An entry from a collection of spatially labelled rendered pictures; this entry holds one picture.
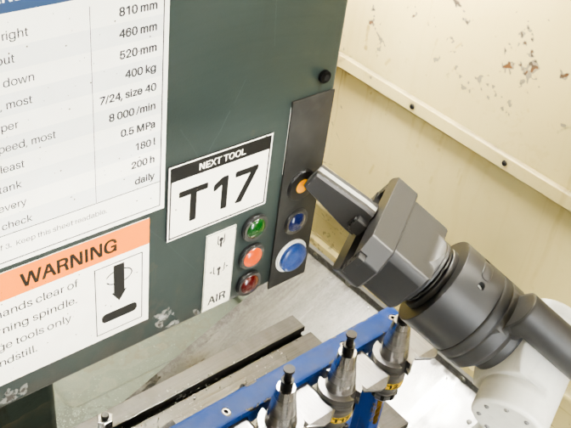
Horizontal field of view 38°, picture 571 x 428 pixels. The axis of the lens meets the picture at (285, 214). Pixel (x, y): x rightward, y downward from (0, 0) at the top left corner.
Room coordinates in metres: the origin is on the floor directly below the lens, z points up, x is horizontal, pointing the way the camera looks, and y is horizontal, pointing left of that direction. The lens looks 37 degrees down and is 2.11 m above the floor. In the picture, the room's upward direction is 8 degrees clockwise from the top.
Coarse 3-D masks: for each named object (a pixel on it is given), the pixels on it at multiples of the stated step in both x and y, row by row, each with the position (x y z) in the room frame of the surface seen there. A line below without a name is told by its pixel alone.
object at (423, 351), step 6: (414, 330) 0.93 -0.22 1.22; (414, 336) 0.91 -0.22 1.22; (420, 336) 0.92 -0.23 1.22; (414, 342) 0.90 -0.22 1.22; (420, 342) 0.90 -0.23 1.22; (426, 342) 0.90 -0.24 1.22; (414, 348) 0.89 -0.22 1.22; (420, 348) 0.89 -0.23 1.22; (426, 348) 0.89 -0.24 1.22; (432, 348) 0.89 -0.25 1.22; (420, 354) 0.88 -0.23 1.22; (426, 354) 0.88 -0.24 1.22; (432, 354) 0.88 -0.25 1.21
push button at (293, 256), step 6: (294, 246) 0.58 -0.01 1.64; (300, 246) 0.58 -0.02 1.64; (288, 252) 0.57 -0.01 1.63; (294, 252) 0.57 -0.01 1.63; (300, 252) 0.58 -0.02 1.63; (306, 252) 0.59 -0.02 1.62; (282, 258) 0.57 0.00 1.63; (288, 258) 0.57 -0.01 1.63; (294, 258) 0.57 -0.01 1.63; (300, 258) 0.58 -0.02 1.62; (282, 264) 0.57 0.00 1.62; (288, 264) 0.57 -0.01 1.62; (294, 264) 0.57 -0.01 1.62; (300, 264) 0.58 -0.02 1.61; (288, 270) 0.57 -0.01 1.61
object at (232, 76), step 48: (192, 0) 0.50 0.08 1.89; (240, 0) 0.52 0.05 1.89; (288, 0) 0.55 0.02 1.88; (336, 0) 0.59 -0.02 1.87; (192, 48) 0.50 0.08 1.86; (240, 48) 0.53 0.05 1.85; (288, 48) 0.56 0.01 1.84; (336, 48) 0.60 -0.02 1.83; (192, 96) 0.50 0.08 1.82; (240, 96) 0.53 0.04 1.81; (288, 96) 0.56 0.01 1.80; (192, 144) 0.50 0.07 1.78; (192, 240) 0.50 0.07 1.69; (240, 240) 0.54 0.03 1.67; (192, 288) 0.51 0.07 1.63; (144, 336) 0.47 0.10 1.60; (48, 384) 0.41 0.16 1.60
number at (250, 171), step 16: (256, 160) 0.54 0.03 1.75; (224, 176) 0.52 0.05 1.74; (240, 176) 0.53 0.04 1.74; (256, 176) 0.54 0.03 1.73; (208, 192) 0.51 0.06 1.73; (224, 192) 0.52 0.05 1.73; (240, 192) 0.53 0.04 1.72; (256, 192) 0.55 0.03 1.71; (208, 208) 0.51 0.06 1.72; (224, 208) 0.52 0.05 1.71
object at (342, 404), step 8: (320, 376) 0.80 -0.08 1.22; (320, 384) 0.78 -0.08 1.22; (360, 384) 0.79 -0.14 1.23; (320, 392) 0.77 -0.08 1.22; (328, 392) 0.77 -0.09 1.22; (360, 392) 0.78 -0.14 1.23; (328, 400) 0.76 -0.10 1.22; (336, 400) 0.76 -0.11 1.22; (344, 400) 0.76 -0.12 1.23; (352, 400) 0.76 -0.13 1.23; (336, 408) 0.76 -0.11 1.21; (344, 408) 0.76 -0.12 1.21
